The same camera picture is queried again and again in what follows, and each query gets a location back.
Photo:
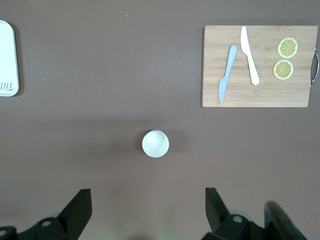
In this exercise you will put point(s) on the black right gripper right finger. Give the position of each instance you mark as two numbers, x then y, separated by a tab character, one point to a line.
217	215

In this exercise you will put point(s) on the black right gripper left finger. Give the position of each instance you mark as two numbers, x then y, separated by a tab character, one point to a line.
75	212

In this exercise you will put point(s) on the white plastic cup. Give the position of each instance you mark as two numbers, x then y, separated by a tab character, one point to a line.
155	143

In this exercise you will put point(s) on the wooden cutting board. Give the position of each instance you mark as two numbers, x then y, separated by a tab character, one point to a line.
265	95

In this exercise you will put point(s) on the brown table cover mat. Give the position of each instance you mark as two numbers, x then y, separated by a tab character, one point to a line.
100	75

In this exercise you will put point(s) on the grey plastic knife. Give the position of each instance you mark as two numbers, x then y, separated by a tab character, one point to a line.
226	75

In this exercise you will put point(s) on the lemon slice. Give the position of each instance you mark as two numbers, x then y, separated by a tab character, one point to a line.
288	47
283	69

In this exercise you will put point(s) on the white plastic knife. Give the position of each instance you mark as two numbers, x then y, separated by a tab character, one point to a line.
248	55

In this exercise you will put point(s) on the cream tray with bear print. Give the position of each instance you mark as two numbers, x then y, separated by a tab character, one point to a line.
7	62

